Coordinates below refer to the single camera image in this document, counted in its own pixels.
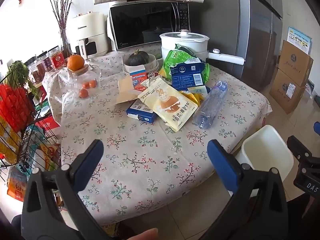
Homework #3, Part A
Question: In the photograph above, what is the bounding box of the black wire rack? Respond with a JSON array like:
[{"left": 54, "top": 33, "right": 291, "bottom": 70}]
[{"left": 0, "top": 75, "right": 62, "bottom": 180}]

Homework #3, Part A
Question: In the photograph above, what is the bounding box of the blue and white printed box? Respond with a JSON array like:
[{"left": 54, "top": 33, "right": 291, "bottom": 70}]
[{"left": 286, "top": 26, "right": 313, "bottom": 55}]

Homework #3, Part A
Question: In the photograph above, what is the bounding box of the white electric pot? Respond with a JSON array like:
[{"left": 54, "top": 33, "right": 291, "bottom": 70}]
[{"left": 160, "top": 29, "right": 244, "bottom": 67}]

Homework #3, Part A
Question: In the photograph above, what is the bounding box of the black microwave oven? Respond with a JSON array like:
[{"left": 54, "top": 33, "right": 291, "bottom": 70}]
[{"left": 107, "top": 1, "right": 192, "bottom": 52}]

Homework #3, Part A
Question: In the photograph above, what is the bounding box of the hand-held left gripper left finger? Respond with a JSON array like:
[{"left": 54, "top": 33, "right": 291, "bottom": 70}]
[{"left": 21, "top": 139, "right": 110, "bottom": 240}]

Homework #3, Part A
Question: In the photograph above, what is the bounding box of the clear plastic bottle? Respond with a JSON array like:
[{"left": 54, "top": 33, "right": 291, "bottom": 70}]
[{"left": 192, "top": 80, "right": 229, "bottom": 130}]

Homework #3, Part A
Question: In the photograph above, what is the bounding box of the grey refrigerator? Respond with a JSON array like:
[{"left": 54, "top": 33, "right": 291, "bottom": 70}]
[{"left": 186, "top": 0, "right": 284, "bottom": 90}]

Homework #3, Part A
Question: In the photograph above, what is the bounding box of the brown cardboard box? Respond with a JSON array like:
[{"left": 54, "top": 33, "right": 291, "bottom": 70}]
[
  {"left": 276, "top": 39, "right": 314, "bottom": 88},
  {"left": 269, "top": 69, "right": 307, "bottom": 115}
]

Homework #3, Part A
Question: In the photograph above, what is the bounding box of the large orange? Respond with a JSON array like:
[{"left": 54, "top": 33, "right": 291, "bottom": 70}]
[{"left": 67, "top": 54, "right": 85, "bottom": 71}]

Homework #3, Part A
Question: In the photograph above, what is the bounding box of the dark green pumpkin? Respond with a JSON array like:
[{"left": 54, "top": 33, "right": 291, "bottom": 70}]
[{"left": 124, "top": 49, "right": 150, "bottom": 67}]

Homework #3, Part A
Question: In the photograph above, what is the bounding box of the yellow wrapper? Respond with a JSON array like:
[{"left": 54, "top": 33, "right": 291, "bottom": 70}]
[{"left": 180, "top": 91, "right": 205, "bottom": 108}]

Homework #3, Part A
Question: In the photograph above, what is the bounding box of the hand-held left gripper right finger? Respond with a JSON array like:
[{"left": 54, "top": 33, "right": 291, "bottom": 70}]
[{"left": 199, "top": 139, "right": 289, "bottom": 240}]

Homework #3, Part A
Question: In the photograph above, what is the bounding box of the yellow packet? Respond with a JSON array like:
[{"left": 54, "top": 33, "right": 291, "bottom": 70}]
[{"left": 0, "top": 120, "right": 23, "bottom": 160}]

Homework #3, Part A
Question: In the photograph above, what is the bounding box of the person's left hand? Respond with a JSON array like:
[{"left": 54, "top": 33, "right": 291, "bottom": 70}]
[{"left": 124, "top": 228, "right": 159, "bottom": 240}]

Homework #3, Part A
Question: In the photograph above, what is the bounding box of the orange printed bag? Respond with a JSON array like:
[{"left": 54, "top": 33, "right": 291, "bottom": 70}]
[{"left": 7, "top": 175, "right": 28, "bottom": 203}]

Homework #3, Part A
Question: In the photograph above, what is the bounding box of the white plastic bin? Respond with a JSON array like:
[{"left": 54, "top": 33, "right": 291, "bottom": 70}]
[{"left": 235, "top": 124, "right": 295, "bottom": 198}]

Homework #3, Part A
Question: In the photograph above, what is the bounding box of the cream bread bag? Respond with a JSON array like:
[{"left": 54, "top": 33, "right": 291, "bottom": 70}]
[{"left": 137, "top": 77, "right": 199, "bottom": 133}]

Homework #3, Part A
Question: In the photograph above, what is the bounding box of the glass pot lid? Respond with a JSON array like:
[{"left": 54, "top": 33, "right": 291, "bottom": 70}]
[{"left": 160, "top": 29, "right": 210, "bottom": 43}]

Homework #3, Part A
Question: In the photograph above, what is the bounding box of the dark snack jar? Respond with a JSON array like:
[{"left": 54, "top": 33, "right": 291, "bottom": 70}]
[{"left": 35, "top": 52, "right": 49, "bottom": 77}]

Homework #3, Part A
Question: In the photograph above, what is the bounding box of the dark blue carton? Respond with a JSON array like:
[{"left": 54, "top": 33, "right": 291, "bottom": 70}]
[{"left": 169, "top": 60, "right": 206, "bottom": 90}]

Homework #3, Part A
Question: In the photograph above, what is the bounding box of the glass jar with cork lid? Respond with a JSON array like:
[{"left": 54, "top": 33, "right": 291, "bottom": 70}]
[{"left": 67, "top": 64, "right": 102, "bottom": 99}]

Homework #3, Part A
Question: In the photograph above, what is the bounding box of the white flower print bowl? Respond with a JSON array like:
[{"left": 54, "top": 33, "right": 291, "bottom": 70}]
[{"left": 123, "top": 54, "right": 159, "bottom": 74}]

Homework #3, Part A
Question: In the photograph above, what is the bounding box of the green snack bag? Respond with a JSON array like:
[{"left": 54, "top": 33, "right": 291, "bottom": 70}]
[{"left": 159, "top": 44, "right": 210, "bottom": 85}]

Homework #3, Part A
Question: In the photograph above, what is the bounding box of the red packet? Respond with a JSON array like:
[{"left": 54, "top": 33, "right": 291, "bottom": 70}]
[{"left": 0, "top": 84, "right": 35, "bottom": 133}]

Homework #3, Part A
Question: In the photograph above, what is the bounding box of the leafy green vegetable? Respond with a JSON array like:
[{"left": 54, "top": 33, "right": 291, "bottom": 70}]
[{"left": 5, "top": 60, "right": 40, "bottom": 100}]

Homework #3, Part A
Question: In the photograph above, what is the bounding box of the cream air fryer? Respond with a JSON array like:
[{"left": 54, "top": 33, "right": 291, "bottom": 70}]
[{"left": 69, "top": 11, "right": 108, "bottom": 60}]

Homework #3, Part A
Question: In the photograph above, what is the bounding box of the small pale box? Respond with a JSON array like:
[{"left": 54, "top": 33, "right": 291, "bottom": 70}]
[{"left": 187, "top": 85, "right": 209, "bottom": 98}]

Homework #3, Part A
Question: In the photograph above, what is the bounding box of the glass vase with twigs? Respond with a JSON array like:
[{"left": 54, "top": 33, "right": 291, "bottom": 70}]
[{"left": 49, "top": 0, "right": 79, "bottom": 58}]

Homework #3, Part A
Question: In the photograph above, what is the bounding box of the beige paper carton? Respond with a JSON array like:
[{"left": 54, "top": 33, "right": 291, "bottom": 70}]
[{"left": 114, "top": 74, "right": 143, "bottom": 105}]

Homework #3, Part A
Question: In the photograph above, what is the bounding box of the floral tablecloth table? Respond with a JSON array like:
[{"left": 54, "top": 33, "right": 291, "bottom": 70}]
[{"left": 42, "top": 42, "right": 273, "bottom": 227}]

